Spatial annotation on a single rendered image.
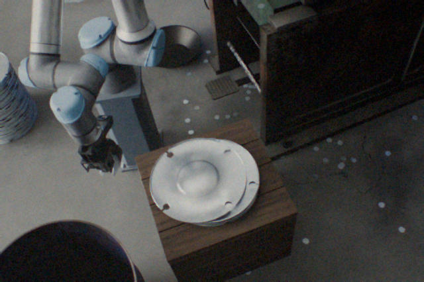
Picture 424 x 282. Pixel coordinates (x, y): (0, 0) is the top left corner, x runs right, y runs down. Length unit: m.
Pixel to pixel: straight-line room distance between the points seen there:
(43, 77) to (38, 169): 0.92
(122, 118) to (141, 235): 0.45
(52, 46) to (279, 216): 0.77
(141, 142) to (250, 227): 0.62
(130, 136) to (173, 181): 0.40
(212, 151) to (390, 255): 0.75
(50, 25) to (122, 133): 0.64
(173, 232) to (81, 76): 0.52
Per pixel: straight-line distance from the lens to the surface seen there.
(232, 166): 1.34
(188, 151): 1.39
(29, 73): 1.17
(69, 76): 1.11
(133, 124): 1.63
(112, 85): 1.49
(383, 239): 1.71
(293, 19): 1.39
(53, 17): 1.16
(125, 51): 1.36
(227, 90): 1.83
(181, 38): 2.29
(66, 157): 2.00
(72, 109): 1.02
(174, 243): 1.29
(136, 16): 1.28
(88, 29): 1.42
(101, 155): 1.18
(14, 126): 2.12
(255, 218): 1.30
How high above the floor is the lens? 1.53
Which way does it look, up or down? 54 degrees down
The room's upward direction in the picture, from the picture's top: 8 degrees counter-clockwise
